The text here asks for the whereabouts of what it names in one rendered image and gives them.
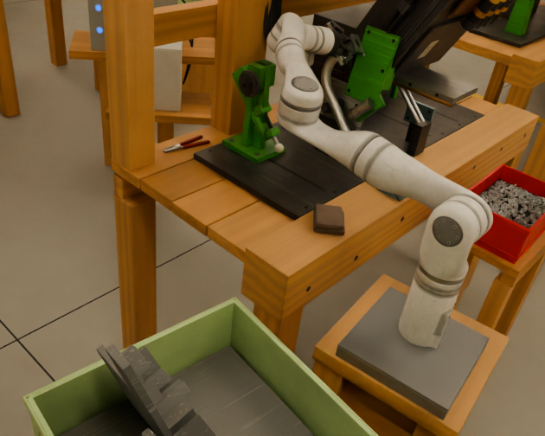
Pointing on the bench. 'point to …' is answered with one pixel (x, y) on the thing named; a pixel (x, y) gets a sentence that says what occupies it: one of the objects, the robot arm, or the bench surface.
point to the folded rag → (329, 220)
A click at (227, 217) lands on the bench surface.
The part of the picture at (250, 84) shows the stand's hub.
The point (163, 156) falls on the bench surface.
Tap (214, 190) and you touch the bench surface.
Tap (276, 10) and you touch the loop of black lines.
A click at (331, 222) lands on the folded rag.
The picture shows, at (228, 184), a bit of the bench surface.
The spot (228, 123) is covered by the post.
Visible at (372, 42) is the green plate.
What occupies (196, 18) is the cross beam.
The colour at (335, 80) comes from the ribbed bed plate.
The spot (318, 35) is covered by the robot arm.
